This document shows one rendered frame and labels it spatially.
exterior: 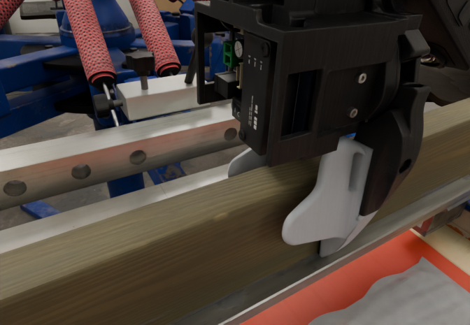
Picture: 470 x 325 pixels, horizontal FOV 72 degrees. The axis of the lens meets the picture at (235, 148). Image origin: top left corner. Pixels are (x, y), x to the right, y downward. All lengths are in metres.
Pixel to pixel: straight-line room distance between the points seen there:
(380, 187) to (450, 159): 0.14
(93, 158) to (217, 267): 0.27
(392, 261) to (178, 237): 0.31
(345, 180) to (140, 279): 0.11
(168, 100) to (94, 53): 0.21
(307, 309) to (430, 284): 0.14
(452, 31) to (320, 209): 0.11
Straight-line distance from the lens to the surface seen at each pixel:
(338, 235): 0.20
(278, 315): 0.35
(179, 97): 0.48
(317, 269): 0.23
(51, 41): 1.05
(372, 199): 0.19
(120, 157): 0.43
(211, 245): 0.17
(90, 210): 0.41
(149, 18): 0.71
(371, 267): 0.41
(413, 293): 0.40
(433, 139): 0.27
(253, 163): 0.21
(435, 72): 1.17
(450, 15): 0.20
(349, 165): 0.18
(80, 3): 0.72
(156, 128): 0.45
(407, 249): 0.45
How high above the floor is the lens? 1.25
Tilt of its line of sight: 32 degrees down
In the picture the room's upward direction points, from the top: 2 degrees clockwise
